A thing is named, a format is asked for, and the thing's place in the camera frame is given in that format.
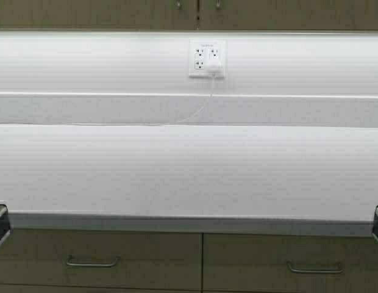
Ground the lower left wooden drawer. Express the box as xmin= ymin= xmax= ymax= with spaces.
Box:
xmin=0 ymin=229 xmax=202 ymax=291

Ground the drawer metal handle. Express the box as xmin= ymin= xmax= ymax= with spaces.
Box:
xmin=65 ymin=255 xmax=121 ymax=269
xmin=287 ymin=261 xmax=344 ymax=275

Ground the left base metal bracket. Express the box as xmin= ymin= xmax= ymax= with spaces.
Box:
xmin=0 ymin=202 xmax=12 ymax=246

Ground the lower right wooden drawer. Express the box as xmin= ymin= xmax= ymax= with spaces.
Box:
xmin=202 ymin=234 xmax=378 ymax=292

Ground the white power adapter plug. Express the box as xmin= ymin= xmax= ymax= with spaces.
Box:
xmin=205 ymin=59 xmax=223 ymax=78

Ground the left drawer metal handle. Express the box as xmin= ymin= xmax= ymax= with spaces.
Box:
xmin=65 ymin=255 xmax=121 ymax=269

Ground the white wall outlet plate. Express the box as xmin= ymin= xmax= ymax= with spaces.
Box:
xmin=188 ymin=40 xmax=227 ymax=79

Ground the right drawer metal handle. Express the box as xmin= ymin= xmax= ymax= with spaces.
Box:
xmin=287 ymin=261 xmax=344 ymax=275

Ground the wooden drawer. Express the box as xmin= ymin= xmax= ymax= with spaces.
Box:
xmin=0 ymin=229 xmax=202 ymax=291
xmin=202 ymin=234 xmax=378 ymax=292

